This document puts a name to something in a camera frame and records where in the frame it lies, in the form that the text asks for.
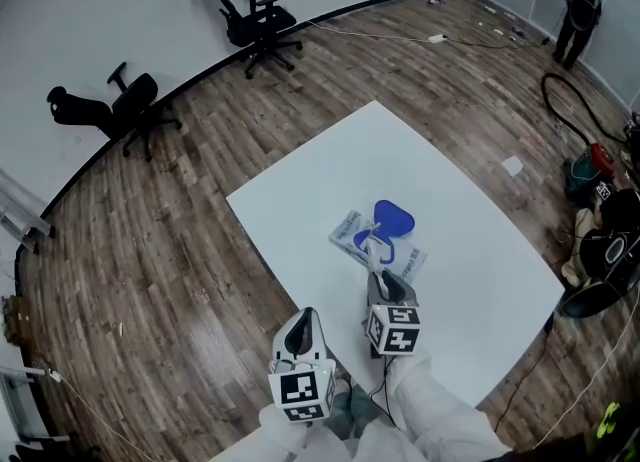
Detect reclined black office chair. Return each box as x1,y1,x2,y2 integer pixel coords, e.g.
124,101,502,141
46,62,182,164

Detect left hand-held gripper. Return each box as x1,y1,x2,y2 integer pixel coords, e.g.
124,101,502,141
268,307,337,423

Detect white table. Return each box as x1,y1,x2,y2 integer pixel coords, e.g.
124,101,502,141
225,99,566,409

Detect person's grey trousers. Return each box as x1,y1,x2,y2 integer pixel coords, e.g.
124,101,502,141
329,377,386,444

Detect upright black office chair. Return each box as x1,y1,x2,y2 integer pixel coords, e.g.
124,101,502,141
189,0,305,81

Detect black vacuum hose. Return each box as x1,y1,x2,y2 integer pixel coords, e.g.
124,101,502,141
541,72,631,146

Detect aluminium ladder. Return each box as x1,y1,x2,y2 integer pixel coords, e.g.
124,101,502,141
0,167,56,254

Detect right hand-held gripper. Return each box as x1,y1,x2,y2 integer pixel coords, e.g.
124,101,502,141
367,270,421,357

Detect white metal frame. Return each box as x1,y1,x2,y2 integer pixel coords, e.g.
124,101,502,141
0,363,71,451

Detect white floor cable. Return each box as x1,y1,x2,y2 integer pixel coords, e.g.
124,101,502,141
47,369,146,462

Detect person's right forearm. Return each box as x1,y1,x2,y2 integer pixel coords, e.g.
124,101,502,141
349,344,514,462

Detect neon yellow item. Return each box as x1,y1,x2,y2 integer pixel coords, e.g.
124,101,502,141
597,402,624,444

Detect person's left forearm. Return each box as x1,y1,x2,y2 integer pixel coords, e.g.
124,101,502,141
209,402,351,462

